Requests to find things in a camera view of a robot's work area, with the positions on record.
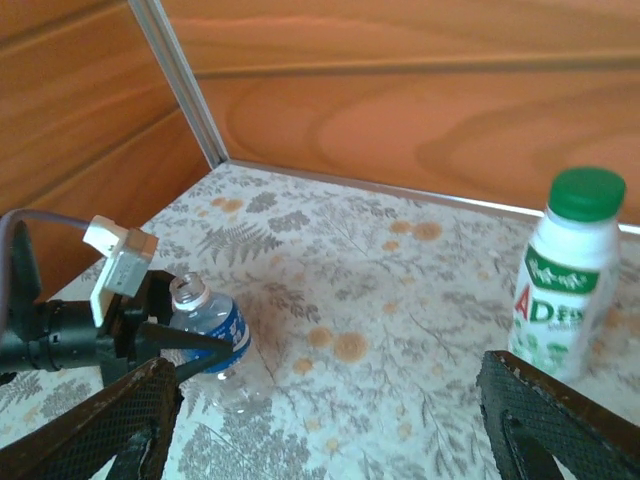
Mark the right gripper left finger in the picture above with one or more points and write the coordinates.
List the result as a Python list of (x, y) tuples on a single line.
[(100, 425)]

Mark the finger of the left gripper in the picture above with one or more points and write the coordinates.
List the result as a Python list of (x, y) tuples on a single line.
[(161, 295), (185, 347)]

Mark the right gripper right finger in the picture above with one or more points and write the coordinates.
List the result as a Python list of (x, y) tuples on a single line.
[(560, 425)]

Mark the clear bottle blue label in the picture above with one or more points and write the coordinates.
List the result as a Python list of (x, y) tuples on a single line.
[(225, 330)]

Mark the white bottle green print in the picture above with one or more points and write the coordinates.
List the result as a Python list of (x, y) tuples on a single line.
[(565, 300)]

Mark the green bottle cap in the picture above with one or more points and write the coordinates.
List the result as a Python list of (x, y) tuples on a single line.
[(587, 192)]

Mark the aluminium frame post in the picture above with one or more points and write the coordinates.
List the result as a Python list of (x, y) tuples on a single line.
[(180, 85)]

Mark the aluminium back rail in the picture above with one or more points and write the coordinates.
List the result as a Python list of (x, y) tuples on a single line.
[(400, 192)]

